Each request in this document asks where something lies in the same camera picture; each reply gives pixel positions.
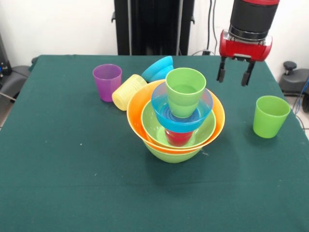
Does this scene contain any yellow plastic cup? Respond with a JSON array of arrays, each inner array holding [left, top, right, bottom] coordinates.
[[112, 73, 148, 112]]

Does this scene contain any green plastic bowl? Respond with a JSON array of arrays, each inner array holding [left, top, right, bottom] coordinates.
[[140, 99, 217, 149], [143, 142, 202, 164]]

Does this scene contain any ribbed cyan plastic bowl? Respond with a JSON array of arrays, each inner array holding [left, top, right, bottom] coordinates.
[[141, 55, 175, 83]]

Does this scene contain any large orange plastic bowl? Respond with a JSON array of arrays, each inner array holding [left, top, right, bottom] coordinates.
[[126, 78, 226, 155]]

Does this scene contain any blue cable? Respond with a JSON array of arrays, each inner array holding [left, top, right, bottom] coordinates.
[[293, 79, 309, 114]]

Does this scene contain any red plastic cup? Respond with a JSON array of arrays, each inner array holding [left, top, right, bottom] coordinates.
[[164, 129, 195, 147]]

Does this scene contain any black wall cable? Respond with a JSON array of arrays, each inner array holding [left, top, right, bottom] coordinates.
[[206, 0, 219, 53]]

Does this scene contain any black stand base with knob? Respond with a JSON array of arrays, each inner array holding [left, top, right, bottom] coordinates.
[[279, 60, 309, 97]]

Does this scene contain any purple plastic cup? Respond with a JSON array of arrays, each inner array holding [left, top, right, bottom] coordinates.
[[92, 63, 123, 102]]

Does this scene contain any translucent blue plastic bowl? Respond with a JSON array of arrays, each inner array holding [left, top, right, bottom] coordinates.
[[151, 82, 214, 133]]

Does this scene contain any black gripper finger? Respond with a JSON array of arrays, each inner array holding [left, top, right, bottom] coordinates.
[[241, 61, 255, 87], [216, 56, 228, 83]]

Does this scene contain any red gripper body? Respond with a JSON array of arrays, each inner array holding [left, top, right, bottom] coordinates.
[[219, 29, 273, 62]]

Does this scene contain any dark green table cloth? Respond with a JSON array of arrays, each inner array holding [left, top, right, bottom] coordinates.
[[0, 55, 309, 232]]

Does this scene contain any green plastic cup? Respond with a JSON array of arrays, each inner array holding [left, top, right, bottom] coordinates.
[[253, 95, 291, 139], [165, 67, 207, 119]]

